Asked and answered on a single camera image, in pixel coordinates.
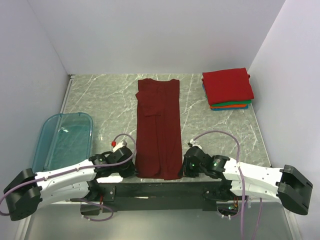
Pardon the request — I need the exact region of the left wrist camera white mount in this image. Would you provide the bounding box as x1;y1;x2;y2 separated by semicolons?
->
111;140;127;153

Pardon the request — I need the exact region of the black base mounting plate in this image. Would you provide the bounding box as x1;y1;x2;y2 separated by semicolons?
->
84;180;242;212

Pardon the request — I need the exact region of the teal transparent plastic bin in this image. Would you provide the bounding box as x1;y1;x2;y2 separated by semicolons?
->
31;112;93;173

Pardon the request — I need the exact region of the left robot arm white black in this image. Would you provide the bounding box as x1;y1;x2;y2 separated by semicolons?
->
0;146;136;221

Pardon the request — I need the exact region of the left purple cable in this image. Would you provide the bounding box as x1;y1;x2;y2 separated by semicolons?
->
0;133;138;222

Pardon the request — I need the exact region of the folded red t shirt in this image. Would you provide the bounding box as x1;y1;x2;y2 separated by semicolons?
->
202;68;254;105

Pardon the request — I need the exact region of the folded green t shirt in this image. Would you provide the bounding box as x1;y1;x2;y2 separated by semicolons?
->
210;99;252;108

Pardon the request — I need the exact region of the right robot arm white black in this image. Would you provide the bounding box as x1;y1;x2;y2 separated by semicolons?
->
179;146;313;216

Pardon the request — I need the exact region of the folded orange t shirt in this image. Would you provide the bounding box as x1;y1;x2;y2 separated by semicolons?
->
202;86;251;110

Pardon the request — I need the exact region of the aluminium rail frame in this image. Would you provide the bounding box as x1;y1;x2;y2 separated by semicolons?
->
15;74;301;240

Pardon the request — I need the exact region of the dark red t shirt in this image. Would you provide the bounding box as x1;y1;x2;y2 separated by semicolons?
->
135;78;183;180

